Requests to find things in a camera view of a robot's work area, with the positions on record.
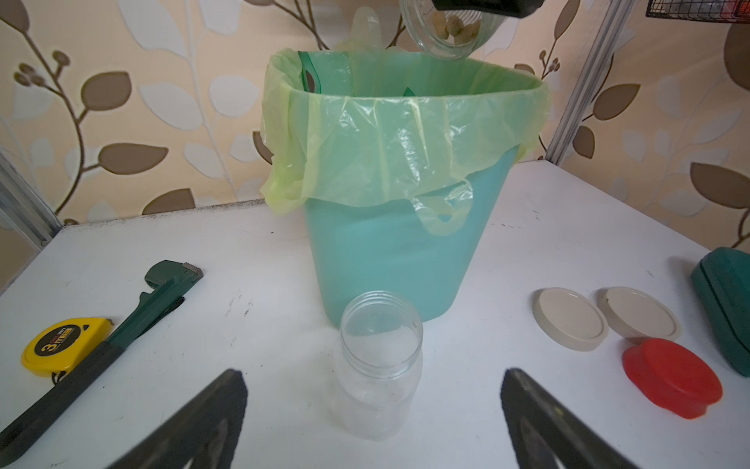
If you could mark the green bin with bag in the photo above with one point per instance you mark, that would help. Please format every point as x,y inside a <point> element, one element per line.
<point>396,159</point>

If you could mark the clear peanut jar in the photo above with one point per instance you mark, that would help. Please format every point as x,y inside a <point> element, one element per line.
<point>378,364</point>

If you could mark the yellow tape measure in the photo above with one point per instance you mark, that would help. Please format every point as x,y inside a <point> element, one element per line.
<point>59,349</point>

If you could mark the black wire basket right wall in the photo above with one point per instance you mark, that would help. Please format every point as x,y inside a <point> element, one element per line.
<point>707,11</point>

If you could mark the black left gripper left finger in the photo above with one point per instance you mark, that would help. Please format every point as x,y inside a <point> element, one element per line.
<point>203,434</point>

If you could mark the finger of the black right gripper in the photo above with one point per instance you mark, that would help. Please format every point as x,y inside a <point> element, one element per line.
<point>518,9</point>

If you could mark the red jar lid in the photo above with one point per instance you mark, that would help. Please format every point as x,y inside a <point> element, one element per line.
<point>672,377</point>

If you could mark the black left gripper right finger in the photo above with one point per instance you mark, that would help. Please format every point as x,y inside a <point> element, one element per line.
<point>545,434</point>

